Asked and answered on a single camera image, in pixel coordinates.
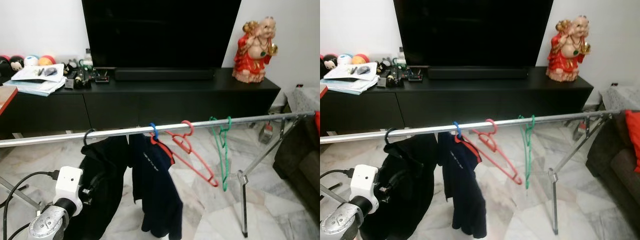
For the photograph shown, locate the navy shirt with orange trim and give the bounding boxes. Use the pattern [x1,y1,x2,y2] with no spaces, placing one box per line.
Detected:
[128,133,184,240]
[437,131,489,239]

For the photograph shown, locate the red plastic clothes hanger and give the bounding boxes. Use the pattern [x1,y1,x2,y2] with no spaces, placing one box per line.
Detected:
[470,118,524,186]
[164,120,220,188]

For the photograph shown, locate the green plastic clothes hanger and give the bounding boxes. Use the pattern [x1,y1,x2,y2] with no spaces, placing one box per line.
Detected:
[517,114,536,190]
[208,116,233,193]

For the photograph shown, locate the black printed t-shirt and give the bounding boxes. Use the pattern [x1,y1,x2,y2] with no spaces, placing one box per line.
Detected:
[64,135,133,240]
[358,134,444,240]

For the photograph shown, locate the black tape dispenser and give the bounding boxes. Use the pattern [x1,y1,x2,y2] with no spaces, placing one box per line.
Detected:
[64,71,92,90]
[377,70,405,89]

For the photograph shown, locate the dark brown fabric sofa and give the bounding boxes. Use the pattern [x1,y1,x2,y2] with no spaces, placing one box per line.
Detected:
[272,116,321,213]
[585,112,640,201]

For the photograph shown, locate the black low tv cabinet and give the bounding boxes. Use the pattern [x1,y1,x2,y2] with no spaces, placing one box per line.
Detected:
[0,67,282,141]
[320,66,595,138]

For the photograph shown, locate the stack of white papers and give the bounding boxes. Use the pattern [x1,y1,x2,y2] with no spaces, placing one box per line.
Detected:
[4,63,67,97]
[324,62,380,96]

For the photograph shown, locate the side table with lace cloth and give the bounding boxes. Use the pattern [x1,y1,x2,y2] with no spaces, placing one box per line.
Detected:
[286,86,321,114]
[600,86,640,112]

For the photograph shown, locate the black soundbar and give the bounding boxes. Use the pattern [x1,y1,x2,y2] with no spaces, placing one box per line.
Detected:
[114,68,216,82]
[426,66,530,80]

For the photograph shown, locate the grey floor power device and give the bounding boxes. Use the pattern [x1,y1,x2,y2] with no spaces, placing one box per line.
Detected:
[258,122,275,145]
[573,120,589,142]

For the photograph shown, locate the black flat screen television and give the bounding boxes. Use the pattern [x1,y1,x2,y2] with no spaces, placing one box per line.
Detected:
[393,0,555,68]
[81,0,243,70]

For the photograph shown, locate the red laughing buddha statue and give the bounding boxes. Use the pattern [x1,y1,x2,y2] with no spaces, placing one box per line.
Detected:
[232,16,278,84]
[545,15,592,83]

